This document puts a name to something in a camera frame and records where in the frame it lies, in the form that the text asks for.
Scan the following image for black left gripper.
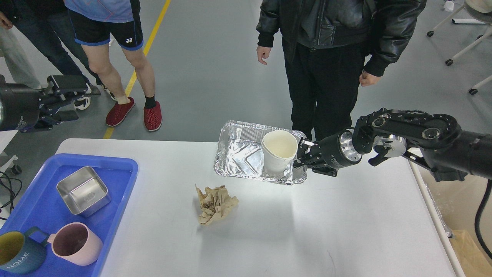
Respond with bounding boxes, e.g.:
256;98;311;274
0;75;101;133

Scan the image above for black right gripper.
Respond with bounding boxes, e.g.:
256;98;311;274
293;131;362;177

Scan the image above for white paper cup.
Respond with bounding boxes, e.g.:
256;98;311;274
261;130;298;177

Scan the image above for aluminium foil tray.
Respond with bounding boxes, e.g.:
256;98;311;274
214;120;308;185

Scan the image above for square stainless steel tray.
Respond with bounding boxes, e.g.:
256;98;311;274
56;166;111;218

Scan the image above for brown paper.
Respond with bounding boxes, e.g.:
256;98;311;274
450;230;492;277
195;185;239;225

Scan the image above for pink mug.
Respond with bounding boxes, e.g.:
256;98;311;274
48;222;103;266

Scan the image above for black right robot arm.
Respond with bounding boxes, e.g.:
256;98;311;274
293;108;492;181

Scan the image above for white side table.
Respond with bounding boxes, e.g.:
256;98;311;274
0;130;18;172

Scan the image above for person in dark jeans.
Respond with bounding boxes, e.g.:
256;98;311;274
1;0;116;100

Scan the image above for person in blue shorts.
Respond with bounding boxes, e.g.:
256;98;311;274
63;0;163;132

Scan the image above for person in black leather jacket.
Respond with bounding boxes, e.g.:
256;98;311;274
256;0;426;140

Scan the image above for blue plastic tray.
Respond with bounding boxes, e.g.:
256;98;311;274
1;153;138;277

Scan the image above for beige plastic bin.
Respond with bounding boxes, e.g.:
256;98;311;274
411;163;491;277

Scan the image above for blue HOME mug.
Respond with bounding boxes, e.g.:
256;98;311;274
0;227;50;275

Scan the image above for white rolling chair legs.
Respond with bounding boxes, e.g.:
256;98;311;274
427;0;492;95

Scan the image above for brown paper in bin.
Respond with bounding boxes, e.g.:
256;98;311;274
450;230;492;277

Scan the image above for black cables at left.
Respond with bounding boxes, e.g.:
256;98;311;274
0;171;23;220

